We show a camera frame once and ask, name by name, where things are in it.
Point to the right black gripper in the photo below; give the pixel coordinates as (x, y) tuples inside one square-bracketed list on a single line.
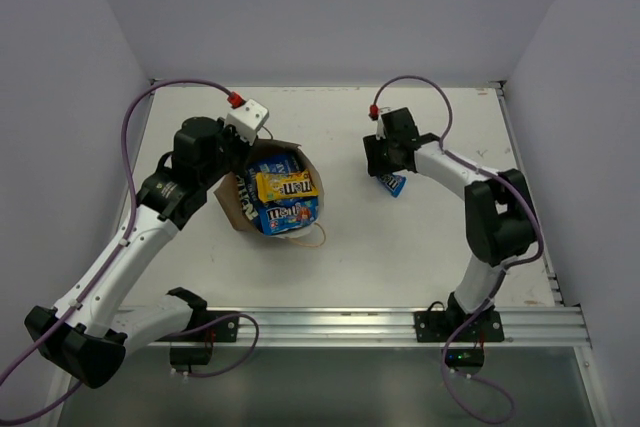
[(375, 164)]

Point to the yellow M&M's packet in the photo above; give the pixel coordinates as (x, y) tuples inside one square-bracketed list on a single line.
[(275, 186)]

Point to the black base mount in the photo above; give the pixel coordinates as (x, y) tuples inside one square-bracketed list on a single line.
[(436, 326), (223, 332)]

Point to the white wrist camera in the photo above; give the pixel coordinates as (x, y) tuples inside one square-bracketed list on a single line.
[(248, 120), (381, 130)]

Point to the right black controller box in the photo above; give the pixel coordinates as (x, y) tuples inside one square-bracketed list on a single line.
[(465, 358)]

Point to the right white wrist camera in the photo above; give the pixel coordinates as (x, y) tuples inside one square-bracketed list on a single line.
[(381, 130)]

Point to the black controller box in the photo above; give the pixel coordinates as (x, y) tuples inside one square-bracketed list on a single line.
[(465, 358), (185, 358)]

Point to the left black controller box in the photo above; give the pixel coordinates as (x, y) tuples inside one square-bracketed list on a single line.
[(185, 358)]

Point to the small blue M&M's packet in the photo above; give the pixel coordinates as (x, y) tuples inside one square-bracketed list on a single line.
[(393, 183)]

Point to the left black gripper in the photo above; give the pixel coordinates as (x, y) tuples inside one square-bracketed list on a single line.
[(235, 148)]

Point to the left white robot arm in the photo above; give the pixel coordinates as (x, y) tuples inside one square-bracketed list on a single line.
[(84, 333)]

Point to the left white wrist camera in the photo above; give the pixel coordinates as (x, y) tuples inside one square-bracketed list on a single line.
[(248, 120)]

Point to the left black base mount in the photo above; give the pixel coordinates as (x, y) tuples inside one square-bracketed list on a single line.
[(223, 332)]

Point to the aluminium front rail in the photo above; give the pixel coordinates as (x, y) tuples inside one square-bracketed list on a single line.
[(335, 327)]

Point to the blue Kettle chips bag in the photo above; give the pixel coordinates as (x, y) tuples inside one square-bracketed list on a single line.
[(282, 163)]

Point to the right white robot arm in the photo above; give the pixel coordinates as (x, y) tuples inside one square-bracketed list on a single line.
[(501, 227)]

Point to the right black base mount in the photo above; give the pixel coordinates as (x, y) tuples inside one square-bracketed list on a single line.
[(436, 326)]

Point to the brown paper bag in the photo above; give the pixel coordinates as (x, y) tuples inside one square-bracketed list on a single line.
[(227, 192)]

